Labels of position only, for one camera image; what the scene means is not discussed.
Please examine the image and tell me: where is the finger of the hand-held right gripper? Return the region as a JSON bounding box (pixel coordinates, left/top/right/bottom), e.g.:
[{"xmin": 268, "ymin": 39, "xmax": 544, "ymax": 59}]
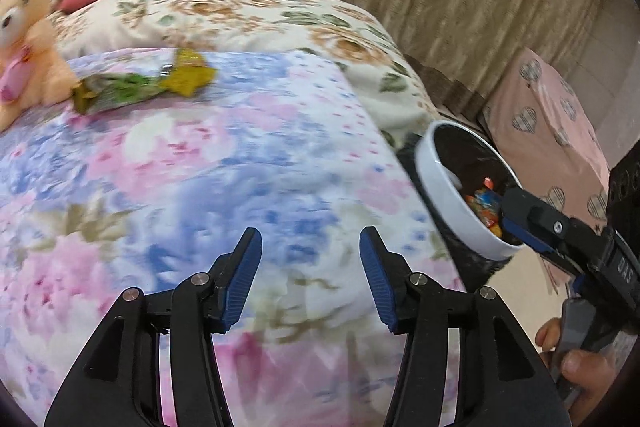
[
  {"xmin": 501, "ymin": 187, "xmax": 602, "ymax": 269},
  {"xmin": 501, "ymin": 217, "xmax": 593, "ymax": 283}
]

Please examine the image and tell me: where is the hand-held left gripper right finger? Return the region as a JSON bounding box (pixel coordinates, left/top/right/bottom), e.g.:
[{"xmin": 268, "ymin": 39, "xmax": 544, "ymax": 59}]
[{"xmin": 359, "ymin": 226, "xmax": 571, "ymax": 427}]

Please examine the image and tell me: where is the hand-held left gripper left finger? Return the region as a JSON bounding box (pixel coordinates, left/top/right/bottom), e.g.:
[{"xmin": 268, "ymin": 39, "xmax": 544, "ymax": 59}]
[{"xmin": 44, "ymin": 227, "xmax": 263, "ymax": 427}]

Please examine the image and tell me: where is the white bin with black liner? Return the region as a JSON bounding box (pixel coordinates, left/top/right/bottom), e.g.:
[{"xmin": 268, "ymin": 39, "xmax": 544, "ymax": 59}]
[{"xmin": 397, "ymin": 121, "xmax": 526, "ymax": 293}]

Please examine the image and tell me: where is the person's right hand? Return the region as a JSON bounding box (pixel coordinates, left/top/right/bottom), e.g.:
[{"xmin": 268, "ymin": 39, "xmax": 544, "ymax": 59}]
[{"xmin": 535, "ymin": 317, "xmax": 623, "ymax": 427}]

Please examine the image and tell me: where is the colourful wrappers pile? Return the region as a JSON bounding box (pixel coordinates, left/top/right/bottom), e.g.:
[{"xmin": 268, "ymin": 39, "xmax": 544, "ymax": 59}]
[{"xmin": 462, "ymin": 177, "xmax": 506, "ymax": 238}]

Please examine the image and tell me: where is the pastel flowered blanket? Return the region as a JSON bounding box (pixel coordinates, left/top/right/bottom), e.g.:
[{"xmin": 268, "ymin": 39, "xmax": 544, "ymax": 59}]
[{"xmin": 0, "ymin": 48, "xmax": 468, "ymax": 427}]

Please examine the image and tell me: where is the pink heart-print cloth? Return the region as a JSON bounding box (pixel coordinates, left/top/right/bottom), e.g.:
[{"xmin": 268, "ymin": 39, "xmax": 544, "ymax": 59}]
[{"xmin": 480, "ymin": 47, "xmax": 613, "ymax": 298}]

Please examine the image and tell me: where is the yellow snack wrapper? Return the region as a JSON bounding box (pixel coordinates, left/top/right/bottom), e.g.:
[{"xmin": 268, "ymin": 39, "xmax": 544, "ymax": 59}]
[{"xmin": 160, "ymin": 48, "xmax": 217, "ymax": 98}]

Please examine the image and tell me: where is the green snack wrapper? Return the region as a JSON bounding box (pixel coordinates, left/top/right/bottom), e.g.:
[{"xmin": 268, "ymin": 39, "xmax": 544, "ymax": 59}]
[{"xmin": 72, "ymin": 72, "xmax": 168, "ymax": 115}]

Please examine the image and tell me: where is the beige floral quilt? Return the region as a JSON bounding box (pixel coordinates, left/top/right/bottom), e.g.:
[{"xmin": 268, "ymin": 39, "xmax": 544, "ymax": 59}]
[{"xmin": 47, "ymin": 0, "xmax": 451, "ymax": 148}]

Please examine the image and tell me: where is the peach teddy bear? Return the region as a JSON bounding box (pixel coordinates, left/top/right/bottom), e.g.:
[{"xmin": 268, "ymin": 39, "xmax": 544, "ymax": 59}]
[{"xmin": 0, "ymin": 0, "xmax": 81, "ymax": 132}]

